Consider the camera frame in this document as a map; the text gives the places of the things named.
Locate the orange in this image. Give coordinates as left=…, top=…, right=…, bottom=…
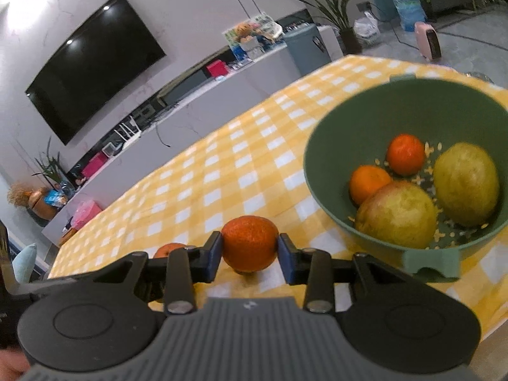
left=221, top=215, right=279, bottom=273
left=349, top=165, right=393, bottom=205
left=153, top=243, right=185, bottom=259

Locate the small orange mandarin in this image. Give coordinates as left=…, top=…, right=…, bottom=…
left=387, top=133, right=426, bottom=176

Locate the yellow-green pear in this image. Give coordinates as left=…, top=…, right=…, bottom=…
left=433, top=142, right=500, bottom=227

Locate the left hand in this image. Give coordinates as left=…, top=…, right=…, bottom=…
left=0, top=347, right=30, bottom=381

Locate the red-green apple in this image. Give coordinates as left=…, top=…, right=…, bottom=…
left=355, top=182, right=438, bottom=250

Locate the orange in bowl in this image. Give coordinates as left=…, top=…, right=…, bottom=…
left=349, top=165, right=393, bottom=205

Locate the pink storage box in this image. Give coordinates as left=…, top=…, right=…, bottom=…
left=70, top=200, right=102, bottom=231

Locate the yellow checkered tablecloth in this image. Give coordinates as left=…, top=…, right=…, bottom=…
left=47, top=54, right=508, bottom=342

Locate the white wifi router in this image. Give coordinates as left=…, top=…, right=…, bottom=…
left=114, top=115, right=141, bottom=143

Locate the green colander bowl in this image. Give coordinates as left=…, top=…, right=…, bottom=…
left=304, top=77, right=507, bottom=280

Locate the white curved tv cabinet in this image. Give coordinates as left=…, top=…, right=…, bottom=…
left=42, top=45, right=302, bottom=245

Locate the red box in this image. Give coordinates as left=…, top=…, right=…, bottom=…
left=207, top=59, right=229, bottom=78

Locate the grey-green trash bin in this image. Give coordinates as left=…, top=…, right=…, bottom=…
left=284, top=24, right=331, bottom=76

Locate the black television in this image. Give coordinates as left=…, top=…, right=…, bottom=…
left=25, top=0, right=165, bottom=144

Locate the teddy bear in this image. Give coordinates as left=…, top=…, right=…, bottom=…
left=234, top=23, right=256, bottom=44

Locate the white plastic bag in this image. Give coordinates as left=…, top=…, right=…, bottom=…
left=353, top=11, right=381, bottom=46

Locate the pink small heater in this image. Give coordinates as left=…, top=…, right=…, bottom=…
left=414, top=22, right=442, bottom=61

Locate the potted green plant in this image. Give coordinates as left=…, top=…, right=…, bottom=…
left=295, top=0, right=363, bottom=54

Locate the blue water jug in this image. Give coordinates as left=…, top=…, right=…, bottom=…
left=393, top=0, right=426, bottom=32

